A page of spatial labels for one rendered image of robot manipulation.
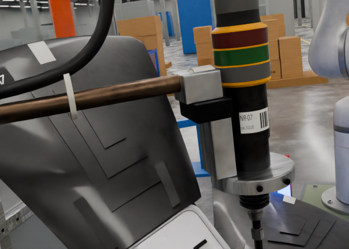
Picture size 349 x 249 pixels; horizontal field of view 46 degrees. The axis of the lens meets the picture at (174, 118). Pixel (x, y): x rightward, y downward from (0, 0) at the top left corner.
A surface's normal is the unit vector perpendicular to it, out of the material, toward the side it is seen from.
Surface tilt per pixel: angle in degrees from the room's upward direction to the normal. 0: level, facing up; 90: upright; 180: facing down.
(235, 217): 6
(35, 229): 90
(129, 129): 41
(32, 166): 51
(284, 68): 90
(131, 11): 90
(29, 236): 90
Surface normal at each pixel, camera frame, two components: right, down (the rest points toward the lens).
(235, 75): -0.40, 0.26
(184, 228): -0.03, -0.49
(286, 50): -0.14, 0.25
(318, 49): -0.73, 0.32
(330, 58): -0.55, 0.37
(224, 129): 0.30, 0.18
